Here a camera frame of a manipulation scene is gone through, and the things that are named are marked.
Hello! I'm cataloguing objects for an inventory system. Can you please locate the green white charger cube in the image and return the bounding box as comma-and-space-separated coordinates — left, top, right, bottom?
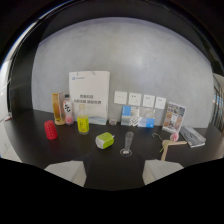
95, 131, 116, 150

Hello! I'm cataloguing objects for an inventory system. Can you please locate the white wall electric outlet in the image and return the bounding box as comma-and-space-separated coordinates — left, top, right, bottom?
128, 92, 142, 107
142, 94, 156, 109

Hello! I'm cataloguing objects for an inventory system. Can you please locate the pink label drink bottle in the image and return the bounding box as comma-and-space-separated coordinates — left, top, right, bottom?
62, 93, 75, 126

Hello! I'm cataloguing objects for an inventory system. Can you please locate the tall orange clear box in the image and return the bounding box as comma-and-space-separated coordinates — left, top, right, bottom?
51, 91, 67, 126

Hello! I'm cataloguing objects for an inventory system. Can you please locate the red ribbed cup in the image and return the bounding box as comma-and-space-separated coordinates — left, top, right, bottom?
43, 119, 59, 141

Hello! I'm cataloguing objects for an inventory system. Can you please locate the yellow drink bottle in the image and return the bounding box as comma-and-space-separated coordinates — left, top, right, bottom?
76, 104, 90, 136

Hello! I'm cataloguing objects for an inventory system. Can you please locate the wooden clothes hanger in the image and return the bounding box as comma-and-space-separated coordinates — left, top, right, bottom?
151, 132, 188, 162

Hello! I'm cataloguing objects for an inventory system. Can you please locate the photo collage brochure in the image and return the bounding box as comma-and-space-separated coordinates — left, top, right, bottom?
161, 101, 187, 135

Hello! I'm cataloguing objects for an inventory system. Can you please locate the white paper shopping bag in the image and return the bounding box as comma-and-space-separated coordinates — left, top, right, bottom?
68, 70, 111, 126

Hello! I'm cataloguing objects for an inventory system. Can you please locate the grey magazine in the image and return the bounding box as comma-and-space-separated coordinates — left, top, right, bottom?
179, 125, 207, 149

